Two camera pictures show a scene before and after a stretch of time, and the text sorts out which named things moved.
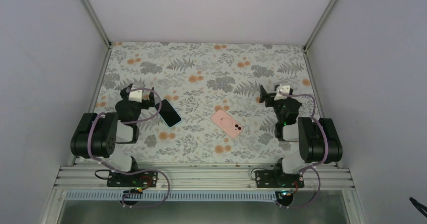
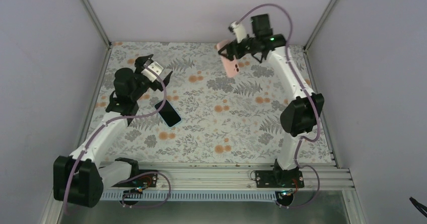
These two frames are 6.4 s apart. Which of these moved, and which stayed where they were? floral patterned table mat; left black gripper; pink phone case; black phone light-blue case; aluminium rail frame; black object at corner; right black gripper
Moved: pink phone case; left black gripper; right black gripper
Stayed: black phone light-blue case; black object at corner; floral patterned table mat; aluminium rail frame
